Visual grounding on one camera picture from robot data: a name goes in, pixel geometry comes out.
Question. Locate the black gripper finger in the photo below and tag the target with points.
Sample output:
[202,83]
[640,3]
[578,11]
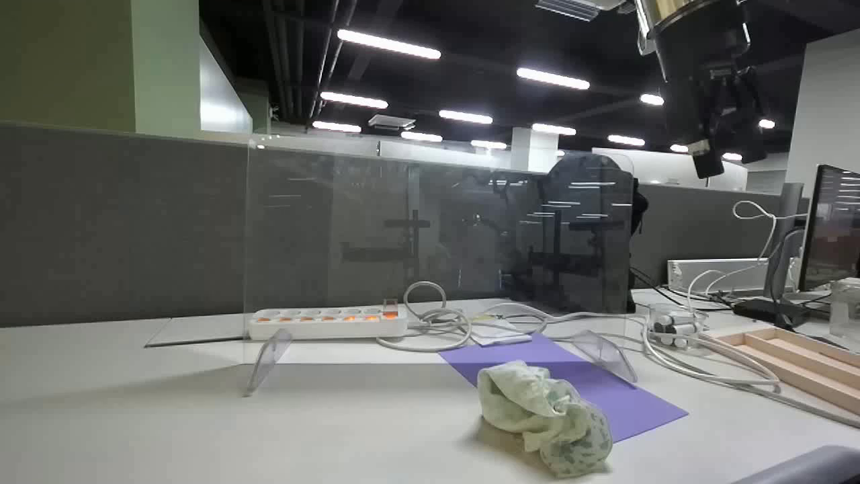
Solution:
[707,161]
[747,144]

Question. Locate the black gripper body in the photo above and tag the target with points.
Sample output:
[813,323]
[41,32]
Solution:
[726,102]

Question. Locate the green white patterned cloth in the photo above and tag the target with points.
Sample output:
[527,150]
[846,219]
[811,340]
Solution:
[540,411]

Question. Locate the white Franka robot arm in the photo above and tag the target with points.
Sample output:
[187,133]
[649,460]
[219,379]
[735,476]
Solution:
[690,35]

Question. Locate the ceiling light strip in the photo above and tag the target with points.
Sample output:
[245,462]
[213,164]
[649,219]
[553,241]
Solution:
[389,44]
[352,101]
[487,144]
[420,136]
[652,101]
[731,157]
[768,125]
[553,78]
[678,148]
[628,140]
[336,126]
[554,129]
[465,115]

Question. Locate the white rectangular box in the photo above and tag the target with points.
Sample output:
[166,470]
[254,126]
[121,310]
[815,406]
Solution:
[717,273]

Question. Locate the grey monitor stand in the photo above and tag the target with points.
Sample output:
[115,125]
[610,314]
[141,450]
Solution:
[792,250]

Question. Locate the dark computer monitor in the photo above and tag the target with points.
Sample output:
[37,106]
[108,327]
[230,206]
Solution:
[833,228]

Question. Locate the black backpack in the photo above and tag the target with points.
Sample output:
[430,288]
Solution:
[582,231]

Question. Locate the white power adapter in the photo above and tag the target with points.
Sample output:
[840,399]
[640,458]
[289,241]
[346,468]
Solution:
[678,336]
[667,317]

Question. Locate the white cup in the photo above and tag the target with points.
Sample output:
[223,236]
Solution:
[846,305]

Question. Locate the purple paper mat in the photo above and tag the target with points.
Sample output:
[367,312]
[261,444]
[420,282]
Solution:
[635,403]

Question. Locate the clear acrylic panel stand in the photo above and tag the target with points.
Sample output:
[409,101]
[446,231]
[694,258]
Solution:
[358,224]

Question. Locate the white power strip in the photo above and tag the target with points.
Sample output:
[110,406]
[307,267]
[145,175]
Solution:
[324,323]

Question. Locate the grey office partition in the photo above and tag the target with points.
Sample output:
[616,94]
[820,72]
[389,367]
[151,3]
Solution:
[116,224]

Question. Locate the light wooden frame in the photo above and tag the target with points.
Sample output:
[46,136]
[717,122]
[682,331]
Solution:
[797,359]

